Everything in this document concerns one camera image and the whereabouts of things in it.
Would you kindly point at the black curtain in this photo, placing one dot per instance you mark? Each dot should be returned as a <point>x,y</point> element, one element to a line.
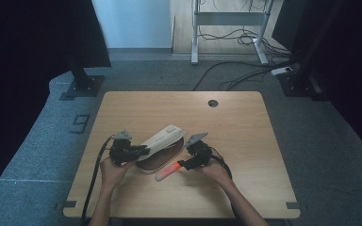
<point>28,37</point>
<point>352,47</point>

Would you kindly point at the white metal desk frame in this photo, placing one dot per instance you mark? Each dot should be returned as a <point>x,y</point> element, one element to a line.
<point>229,19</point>

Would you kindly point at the person's right hand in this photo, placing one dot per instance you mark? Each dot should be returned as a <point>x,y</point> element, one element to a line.
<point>217,172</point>

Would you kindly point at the person's left hand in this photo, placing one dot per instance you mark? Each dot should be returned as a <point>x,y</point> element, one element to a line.
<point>111,175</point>

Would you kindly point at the beige pencil case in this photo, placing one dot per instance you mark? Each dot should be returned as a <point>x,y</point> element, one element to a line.
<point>165,139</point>

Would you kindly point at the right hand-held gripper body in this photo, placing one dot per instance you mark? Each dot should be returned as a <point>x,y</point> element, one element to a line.
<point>201,153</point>

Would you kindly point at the black stand with base plate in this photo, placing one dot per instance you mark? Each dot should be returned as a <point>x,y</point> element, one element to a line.
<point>83,84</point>
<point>298,84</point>

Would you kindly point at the orange highlighter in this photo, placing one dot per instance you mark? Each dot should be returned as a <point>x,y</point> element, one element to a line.
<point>167,172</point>

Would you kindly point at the white power strip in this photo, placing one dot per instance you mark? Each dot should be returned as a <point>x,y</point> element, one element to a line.
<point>281,71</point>

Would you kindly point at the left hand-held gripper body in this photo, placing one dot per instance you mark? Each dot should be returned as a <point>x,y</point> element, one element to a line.
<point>121,152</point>

